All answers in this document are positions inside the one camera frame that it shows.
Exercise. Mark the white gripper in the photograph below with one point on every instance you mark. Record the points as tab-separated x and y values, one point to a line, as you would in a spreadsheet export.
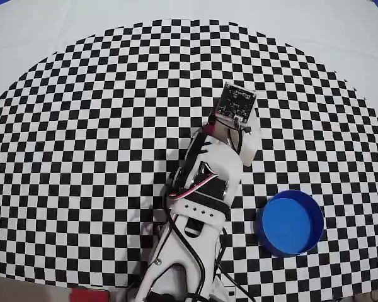
251	150

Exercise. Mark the blue round box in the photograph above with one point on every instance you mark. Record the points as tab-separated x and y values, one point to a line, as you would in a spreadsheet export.
289	223

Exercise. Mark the black white checkered mat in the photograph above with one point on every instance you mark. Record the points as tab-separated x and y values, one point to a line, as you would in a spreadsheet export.
82	94

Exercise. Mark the red rectangular object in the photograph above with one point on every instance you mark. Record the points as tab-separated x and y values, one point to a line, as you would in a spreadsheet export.
89	295

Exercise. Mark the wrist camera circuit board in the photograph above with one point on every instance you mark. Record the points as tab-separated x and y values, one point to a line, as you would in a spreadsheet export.
236	102

